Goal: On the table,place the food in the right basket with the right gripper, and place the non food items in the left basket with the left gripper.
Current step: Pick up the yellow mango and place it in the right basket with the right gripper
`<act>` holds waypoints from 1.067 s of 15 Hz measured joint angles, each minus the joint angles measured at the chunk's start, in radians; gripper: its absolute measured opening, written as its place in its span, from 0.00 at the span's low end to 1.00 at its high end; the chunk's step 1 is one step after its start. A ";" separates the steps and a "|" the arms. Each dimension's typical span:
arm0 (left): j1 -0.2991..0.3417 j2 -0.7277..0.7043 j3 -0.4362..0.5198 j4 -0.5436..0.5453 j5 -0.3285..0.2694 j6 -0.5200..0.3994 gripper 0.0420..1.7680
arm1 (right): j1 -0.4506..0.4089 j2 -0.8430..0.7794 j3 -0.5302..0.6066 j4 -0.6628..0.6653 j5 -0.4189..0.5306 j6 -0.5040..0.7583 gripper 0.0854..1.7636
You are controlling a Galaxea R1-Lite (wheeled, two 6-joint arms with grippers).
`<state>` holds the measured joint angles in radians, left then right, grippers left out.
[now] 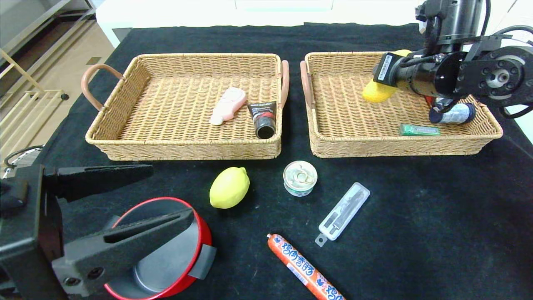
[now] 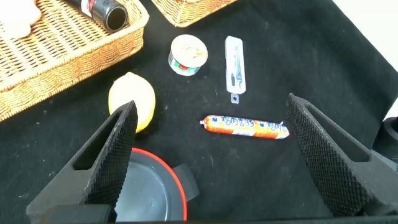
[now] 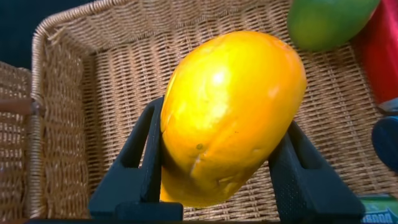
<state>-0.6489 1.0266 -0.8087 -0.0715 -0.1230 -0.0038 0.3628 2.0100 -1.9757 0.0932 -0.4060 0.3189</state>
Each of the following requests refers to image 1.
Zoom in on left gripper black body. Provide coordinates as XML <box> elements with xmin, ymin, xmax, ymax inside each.
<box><xmin>0</xmin><ymin>164</ymin><xmax>68</xmax><ymax>300</ymax></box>

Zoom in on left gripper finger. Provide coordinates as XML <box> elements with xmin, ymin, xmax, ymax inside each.
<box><xmin>51</xmin><ymin>212</ymin><xmax>176</xmax><ymax>298</ymax></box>
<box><xmin>44</xmin><ymin>164</ymin><xmax>154</xmax><ymax>203</ymax></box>

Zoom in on orange sausage stick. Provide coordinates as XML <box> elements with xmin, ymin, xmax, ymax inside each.
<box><xmin>267</xmin><ymin>234</ymin><xmax>346</xmax><ymax>300</ymax></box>

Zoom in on small silver tin can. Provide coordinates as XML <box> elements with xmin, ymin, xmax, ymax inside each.
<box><xmin>283</xmin><ymin>160</ymin><xmax>318</xmax><ymax>197</ymax></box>

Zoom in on yellow mango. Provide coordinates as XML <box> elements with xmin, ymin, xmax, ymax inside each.
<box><xmin>362</xmin><ymin>49</ymin><xmax>413</xmax><ymax>103</ymax></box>

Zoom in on rectangular wicker basket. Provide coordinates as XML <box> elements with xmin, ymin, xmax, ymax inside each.
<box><xmin>300</xmin><ymin>51</ymin><xmax>504</xmax><ymax>159</ymax></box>
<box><xmin>81</xmin><ymin>53</ymin><xmax>290</xmax><ymax>161</ymax></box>

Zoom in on red pot black interior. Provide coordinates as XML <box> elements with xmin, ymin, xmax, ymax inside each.
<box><xmin>104</xmin><ymin>197</ymin><xmax>218</xmax><ymax>300</ymax></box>

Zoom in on yellow wooden rack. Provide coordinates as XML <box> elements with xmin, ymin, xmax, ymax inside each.
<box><xmin>0</xmin><ymin>49</ymin><xmax>70</xmax><ymax>146</ymax></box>

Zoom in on yellow lemon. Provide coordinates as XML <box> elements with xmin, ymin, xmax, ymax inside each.
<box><xmin>209</xmin><ymin>167</ymin><xmax>251</xmax><ymax>209</ymax></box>

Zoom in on pink lotion bottle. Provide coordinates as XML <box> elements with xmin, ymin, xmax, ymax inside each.
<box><xmin>209</xmin><ymin>87</ymin><xmax>247</xmax><ymax>126</ymax></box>

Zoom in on grey metal shelf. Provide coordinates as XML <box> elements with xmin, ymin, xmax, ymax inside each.
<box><xmin>0</xmin><ymin>0</ymin><xmax>97</xmax><ymax>57</ymax></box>

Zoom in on black cosmetic tube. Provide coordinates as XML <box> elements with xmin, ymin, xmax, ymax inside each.
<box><xmin>247</xmin><ymin>101</ymin><xmax>278</xmax><ymax>140</ymax></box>

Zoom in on black tablecloth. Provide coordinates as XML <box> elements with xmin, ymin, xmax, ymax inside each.
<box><xmin>0</xmin><ymin>23</ymin><xmax>533</xmax><ymax>300</ymax></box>

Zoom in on clear plastic razor case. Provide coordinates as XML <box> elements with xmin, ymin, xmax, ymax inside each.
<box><xmin>315</xmin><ymin>182</ymin><xmax>371</xmax><ymax>247</ymax></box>

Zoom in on green chewing gum pack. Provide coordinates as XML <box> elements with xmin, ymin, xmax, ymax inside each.
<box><xmin>399</xmin><ymin>123</ymin><xmax>441</xmax><ymax>136</ymax></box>

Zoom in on round wire mesh object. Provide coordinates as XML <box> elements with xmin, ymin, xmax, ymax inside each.
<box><xmin>3</xmin><ymin>145</ymin><xmax>44</xmax><ymax>167</ymax></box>

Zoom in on thin brown cable loop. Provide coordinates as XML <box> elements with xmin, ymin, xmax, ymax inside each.
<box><xmin>498</xmin><ymin>104</ymin><xmax>533</xmax><ymax>120</ymax></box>

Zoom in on smooth black camera cable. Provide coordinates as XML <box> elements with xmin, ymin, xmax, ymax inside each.
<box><xmin>479</xmin><ymin>0</ymin><xmax>533</xmax><ymax>44</ymax></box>

